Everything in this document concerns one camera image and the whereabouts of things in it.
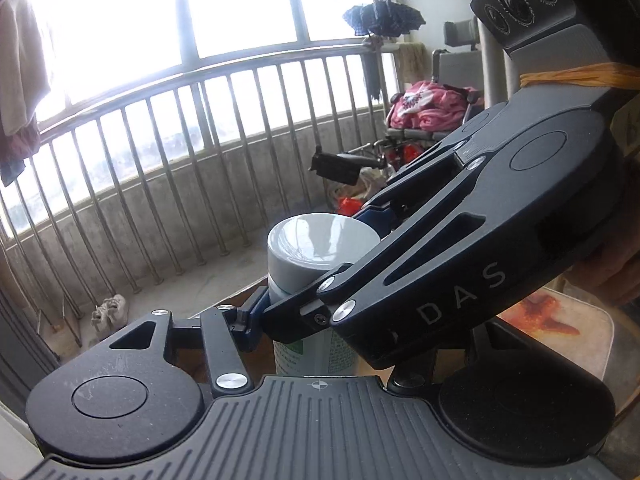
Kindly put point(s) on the red plastic bag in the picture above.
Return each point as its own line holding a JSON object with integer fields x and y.
{"x": 350, "y": 204}

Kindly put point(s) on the orange print seat cushion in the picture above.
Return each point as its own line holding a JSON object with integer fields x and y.
{"x": 555, "y": 317}

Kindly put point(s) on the person's right forearm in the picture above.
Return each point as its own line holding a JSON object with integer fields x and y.
{"x": 607, "y": 275}

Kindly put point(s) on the pink blanket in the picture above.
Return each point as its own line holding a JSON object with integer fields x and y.
{"x": 425, "y": 105}

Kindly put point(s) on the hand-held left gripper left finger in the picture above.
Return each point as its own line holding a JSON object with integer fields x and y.
{"x": 220, "y": 341}

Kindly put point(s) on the hanging maroon garment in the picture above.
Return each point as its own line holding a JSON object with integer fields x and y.
{"x": 17, "y": 152}

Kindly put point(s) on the pair of white shoes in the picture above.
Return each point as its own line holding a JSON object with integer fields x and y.
{"x": 110, "y": 312}

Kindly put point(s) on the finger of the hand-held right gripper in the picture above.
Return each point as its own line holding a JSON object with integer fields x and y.
{"x": 381, "y": 217}
{"x": 425, "y": 280}

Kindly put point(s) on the metal balcony railing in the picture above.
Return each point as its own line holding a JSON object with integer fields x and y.
{"x": 225, "y": 67}

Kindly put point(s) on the dark blue umbrella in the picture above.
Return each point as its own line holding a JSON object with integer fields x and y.
{"x": 382, "y": 17}

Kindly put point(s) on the hanging beige shirt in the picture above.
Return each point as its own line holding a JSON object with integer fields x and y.
{"x": 20, "y": 50}

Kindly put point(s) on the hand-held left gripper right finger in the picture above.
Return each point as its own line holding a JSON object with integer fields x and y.
{"x": 410, "y": 379}

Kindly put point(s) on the white jar with grey lid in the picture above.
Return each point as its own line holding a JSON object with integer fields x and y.
{"x": 300, "y": 245}

